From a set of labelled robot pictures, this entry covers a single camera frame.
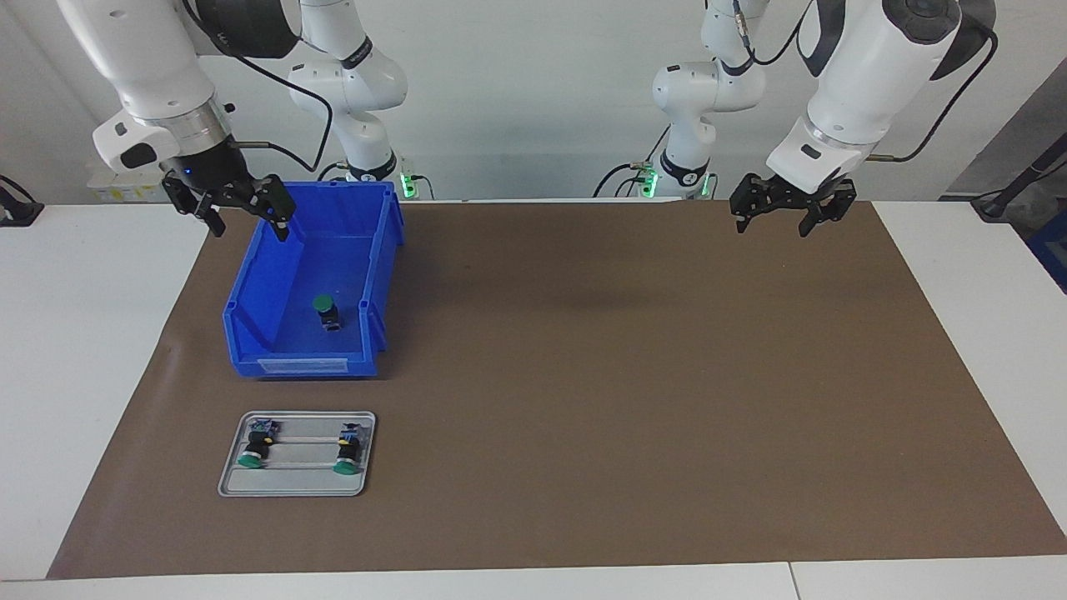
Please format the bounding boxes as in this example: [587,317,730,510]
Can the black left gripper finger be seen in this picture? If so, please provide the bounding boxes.
[729,172,790,235]
[796,182,859,239]

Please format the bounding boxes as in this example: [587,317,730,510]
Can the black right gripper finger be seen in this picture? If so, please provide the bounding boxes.
[162,173,226,238]
[215,173,298,243]

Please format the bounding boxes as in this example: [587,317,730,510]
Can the white box with label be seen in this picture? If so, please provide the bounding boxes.
[88,171,172,203]

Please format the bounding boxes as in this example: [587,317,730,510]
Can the blue plastic storage bin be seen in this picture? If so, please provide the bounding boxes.
[222,179,407,380]

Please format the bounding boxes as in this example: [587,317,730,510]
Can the black desk device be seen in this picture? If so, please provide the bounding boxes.
[0,175,44,228]

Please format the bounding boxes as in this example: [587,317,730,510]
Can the blue crate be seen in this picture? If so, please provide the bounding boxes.
[1027,208,1067,294]

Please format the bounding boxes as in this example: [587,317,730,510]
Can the silver metal tray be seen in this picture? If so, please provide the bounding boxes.
[218,410,377,498]

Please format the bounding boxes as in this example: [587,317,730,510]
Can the brown table mat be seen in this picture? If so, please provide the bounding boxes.
[46,198,1067,580]

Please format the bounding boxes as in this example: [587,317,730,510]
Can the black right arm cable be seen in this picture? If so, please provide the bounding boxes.
[183,0,334,173]

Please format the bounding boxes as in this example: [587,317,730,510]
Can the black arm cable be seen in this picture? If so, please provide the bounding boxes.
[732,0,999,164]
[183,0,334,173]

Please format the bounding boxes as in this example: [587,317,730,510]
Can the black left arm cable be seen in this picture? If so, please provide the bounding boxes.
[732,0,999,164]

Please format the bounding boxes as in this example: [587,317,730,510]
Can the black stand with cable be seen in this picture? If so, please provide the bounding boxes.
[971,133,1067,222]

